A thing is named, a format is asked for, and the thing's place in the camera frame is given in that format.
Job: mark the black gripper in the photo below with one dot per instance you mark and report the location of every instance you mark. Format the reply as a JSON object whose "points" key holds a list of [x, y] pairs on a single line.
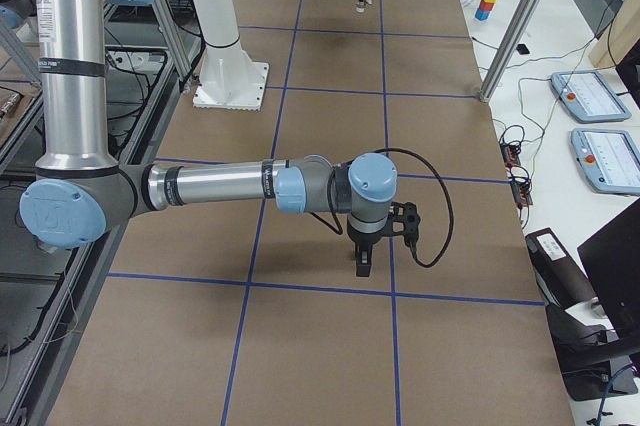
{"points": [[363, 240]]}

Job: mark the white chrome PPR valve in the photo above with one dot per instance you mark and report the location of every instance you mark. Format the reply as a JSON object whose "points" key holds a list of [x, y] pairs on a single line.
{"points": [[362, 9]]}

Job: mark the blue block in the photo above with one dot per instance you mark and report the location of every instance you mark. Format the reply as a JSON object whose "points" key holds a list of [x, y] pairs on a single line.
{"points": [[481, 15]]}

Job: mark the red block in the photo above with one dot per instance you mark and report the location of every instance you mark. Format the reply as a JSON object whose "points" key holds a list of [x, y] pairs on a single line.
{"points": [[485, 7]]}

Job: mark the lower orange electronics board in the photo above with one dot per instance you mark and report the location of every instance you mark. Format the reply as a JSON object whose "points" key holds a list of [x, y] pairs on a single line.
{"points": [[521, 190]]}

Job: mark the orange electronics board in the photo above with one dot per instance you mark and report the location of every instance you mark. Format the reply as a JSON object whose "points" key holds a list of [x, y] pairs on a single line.
{"points": [[521, 190], [511, 153]]}

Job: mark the small black object on table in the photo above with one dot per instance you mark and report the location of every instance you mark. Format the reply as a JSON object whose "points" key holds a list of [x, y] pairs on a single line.
{"points": [[522, 49]]}

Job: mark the upper orange electronics board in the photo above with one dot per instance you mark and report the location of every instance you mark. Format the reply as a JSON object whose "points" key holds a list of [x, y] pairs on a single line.
{"points": [[511, 153]]}

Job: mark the black box with label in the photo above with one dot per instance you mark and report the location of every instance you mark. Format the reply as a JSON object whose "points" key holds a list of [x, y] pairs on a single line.
{"points": [[563, 279]]}

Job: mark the black monitor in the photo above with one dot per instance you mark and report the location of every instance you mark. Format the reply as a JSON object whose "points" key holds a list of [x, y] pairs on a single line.
{"points": [[611, 261]]}

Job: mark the black monitor stand base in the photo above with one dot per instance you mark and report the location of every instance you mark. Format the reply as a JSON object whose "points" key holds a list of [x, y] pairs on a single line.
{"points": [[593, 360]]}

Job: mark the upper teach pendant tablet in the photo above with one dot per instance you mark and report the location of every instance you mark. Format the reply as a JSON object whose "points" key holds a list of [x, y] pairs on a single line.
{"points": [[587, 96]]}

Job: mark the teach pendant tablet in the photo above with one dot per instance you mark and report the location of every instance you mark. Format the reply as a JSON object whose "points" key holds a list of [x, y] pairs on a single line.
{"points": [[609, 160], [587, 96]]}

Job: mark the wooden board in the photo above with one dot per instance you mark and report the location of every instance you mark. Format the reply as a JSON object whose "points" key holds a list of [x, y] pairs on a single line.
{"points": [[618, 38]]}

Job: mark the lower teach pendant tablet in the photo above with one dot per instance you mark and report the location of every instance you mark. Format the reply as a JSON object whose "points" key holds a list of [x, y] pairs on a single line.
{"points": [[609, 160]]}

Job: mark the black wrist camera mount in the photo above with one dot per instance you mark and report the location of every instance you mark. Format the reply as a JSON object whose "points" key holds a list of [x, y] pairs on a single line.
{"points": [[405, 223]]}

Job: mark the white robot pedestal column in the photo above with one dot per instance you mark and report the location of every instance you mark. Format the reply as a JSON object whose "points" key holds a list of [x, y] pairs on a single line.
{"points": [[228, 77]]}

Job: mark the aluminium frame post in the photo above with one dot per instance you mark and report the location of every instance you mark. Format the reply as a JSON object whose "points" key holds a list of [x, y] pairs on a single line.
{"points": [[515, 30]]}

